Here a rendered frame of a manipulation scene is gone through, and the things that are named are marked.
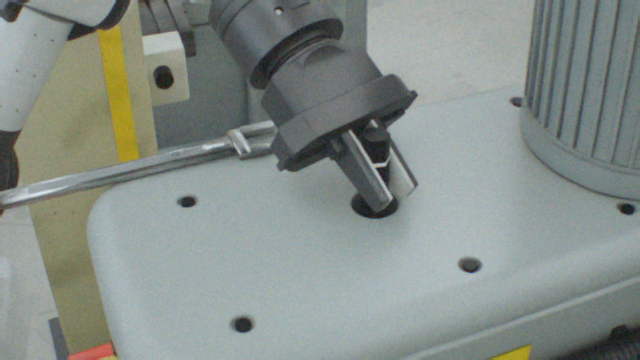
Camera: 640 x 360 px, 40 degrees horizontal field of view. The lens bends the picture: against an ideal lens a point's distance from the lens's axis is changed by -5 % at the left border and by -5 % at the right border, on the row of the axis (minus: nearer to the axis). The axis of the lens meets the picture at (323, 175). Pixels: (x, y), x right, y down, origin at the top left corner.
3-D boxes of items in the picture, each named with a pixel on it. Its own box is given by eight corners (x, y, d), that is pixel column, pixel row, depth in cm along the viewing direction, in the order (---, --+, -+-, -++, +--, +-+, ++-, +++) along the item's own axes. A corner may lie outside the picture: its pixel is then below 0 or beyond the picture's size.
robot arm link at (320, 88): (389, 136, 77) (313, 29, 80) (435, 75, 69) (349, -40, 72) (268, 194, 71) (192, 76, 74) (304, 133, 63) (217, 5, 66)
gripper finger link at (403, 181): (415, 184, 67) (368, 118, 69) (399, 203, 70) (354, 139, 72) (430, 176, 68) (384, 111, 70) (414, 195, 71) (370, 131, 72)
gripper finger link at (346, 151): (380, 213, 69) (336, 147, 71) (396, 194, 66) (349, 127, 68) (364, 221, 68) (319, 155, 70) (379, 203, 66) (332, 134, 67)
